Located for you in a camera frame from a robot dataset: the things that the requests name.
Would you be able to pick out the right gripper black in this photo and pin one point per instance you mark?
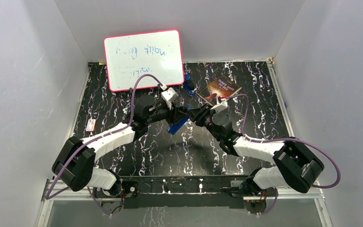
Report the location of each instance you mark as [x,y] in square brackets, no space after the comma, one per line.
[195,114]

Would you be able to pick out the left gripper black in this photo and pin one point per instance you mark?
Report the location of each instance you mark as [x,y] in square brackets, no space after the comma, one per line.
[175,114]

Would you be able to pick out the whiteboard with pink frame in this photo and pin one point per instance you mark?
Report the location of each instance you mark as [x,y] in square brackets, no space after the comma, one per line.
[158,53]

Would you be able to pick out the small red staple box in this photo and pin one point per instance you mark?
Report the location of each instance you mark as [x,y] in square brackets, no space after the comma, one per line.
[90,125]

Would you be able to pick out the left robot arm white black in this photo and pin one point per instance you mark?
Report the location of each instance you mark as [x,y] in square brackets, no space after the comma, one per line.
[75,164]

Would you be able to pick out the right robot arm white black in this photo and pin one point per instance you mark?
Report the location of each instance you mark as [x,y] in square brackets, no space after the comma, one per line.
[293,163]

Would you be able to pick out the paperback book orange cover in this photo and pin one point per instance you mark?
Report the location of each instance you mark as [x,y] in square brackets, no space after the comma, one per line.
[220,87]

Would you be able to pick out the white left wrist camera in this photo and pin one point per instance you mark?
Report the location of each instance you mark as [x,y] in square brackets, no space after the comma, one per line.
[168,95]

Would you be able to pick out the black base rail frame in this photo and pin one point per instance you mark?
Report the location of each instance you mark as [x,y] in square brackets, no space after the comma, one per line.
[183,191]

